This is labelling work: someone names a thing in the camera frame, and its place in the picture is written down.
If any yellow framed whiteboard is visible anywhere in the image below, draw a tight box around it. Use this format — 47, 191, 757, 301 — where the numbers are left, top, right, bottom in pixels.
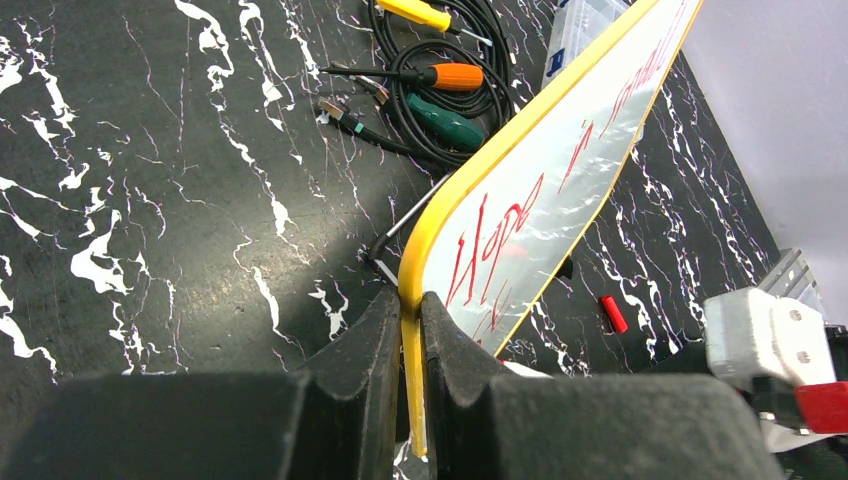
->
398, 0, 700, 457

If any green handled screwdriver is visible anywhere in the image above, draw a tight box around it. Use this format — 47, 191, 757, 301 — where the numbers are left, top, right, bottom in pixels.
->
405, 93, 485, 152

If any black hex key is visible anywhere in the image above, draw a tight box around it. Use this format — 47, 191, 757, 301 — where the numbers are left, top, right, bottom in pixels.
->
365, 173, 455, 287

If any yellow handled screwdriver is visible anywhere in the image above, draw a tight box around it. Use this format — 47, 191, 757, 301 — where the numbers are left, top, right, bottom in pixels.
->
376, 0, 494, 47

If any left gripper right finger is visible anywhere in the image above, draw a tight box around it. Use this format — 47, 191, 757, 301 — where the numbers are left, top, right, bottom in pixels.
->
421, 292, 783, 479

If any black coiled cable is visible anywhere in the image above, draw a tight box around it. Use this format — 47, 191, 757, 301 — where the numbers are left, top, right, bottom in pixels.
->
316, 0, 518, 170

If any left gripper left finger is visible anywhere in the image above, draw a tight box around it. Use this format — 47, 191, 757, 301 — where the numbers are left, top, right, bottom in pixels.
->
1, 286, 400, 479

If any clear plastic screw box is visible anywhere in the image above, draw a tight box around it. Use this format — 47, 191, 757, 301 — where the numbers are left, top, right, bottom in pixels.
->
541, 0, 630, 89

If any red marker cap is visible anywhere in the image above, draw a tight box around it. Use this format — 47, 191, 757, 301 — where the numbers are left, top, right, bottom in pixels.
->
600, 296, 629, 334

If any red whiteboard marker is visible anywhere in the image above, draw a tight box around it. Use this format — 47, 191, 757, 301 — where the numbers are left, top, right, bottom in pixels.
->
501, 360, 551, 378

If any orange handled screwdriver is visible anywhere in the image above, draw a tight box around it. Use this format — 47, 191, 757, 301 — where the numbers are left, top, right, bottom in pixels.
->
319, 62, 484, 92

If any aluminium table frame rail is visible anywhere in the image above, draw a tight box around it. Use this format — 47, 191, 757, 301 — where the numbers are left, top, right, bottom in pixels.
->
758, 247, 830, 323

